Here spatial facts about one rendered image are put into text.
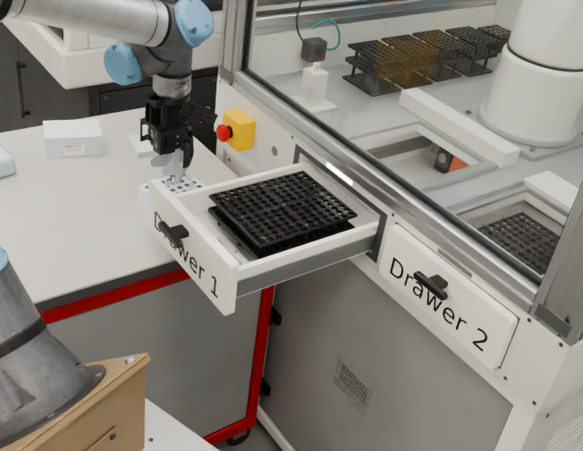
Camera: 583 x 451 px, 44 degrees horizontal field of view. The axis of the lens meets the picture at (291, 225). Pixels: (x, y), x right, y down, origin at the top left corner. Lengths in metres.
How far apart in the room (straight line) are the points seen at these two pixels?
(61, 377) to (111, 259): 0.56
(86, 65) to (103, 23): 0.82
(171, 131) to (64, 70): 0.56
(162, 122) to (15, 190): 0.37
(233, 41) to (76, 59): 0.47
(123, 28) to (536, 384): 0.85
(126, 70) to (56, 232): 0.38
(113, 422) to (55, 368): 0.11
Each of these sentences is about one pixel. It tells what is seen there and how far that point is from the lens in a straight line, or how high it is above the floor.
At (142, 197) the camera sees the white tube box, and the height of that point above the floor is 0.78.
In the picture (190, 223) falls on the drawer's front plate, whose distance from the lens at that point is 1.25.
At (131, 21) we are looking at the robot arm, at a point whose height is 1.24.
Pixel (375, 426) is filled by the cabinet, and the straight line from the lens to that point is 1.63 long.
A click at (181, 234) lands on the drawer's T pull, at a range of 1.26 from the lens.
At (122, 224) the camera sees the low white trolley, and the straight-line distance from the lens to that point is 1.54.
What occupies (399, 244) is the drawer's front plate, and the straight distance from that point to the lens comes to 1.32.
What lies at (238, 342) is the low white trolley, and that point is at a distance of 1.74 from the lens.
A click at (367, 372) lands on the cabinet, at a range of 1.58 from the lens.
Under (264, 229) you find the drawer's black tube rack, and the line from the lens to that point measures 1.30.
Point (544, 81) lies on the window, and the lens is 1.09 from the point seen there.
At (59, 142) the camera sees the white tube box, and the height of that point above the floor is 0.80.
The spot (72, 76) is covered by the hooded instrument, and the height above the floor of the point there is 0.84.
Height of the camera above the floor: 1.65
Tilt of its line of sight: 34 degrees down
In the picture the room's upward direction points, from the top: 8 degrees clockwise
